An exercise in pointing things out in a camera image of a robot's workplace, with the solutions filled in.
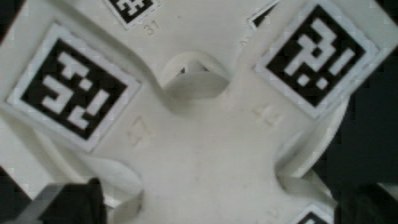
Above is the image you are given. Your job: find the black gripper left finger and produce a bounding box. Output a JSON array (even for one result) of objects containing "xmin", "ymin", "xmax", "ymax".
[{"xmin": 16, "ymin": 178, "xmax": 106, "ymax": 224}]

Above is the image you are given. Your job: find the white cylindrical table leg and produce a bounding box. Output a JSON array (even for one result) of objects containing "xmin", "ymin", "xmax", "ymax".
[{"xmin": 165, "ymin": 61, "xmax": 229, "ymax": 101}]

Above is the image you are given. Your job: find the white round table top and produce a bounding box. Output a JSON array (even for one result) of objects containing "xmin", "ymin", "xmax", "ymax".
[{"xmin": 0, "ymin": 0, "xmax": 352, "ymax": 224}]

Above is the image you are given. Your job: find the white cross-shaped table base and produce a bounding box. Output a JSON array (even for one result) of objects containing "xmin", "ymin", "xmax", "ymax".
[{"xmin": 0, "ymin": 0, "xmax": 398, "ymax": 224}]

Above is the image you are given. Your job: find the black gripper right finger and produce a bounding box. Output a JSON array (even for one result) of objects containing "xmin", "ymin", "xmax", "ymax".
[{"xmin": 334, "ymin": 182, "xmax": 398, "ymax": 224}]

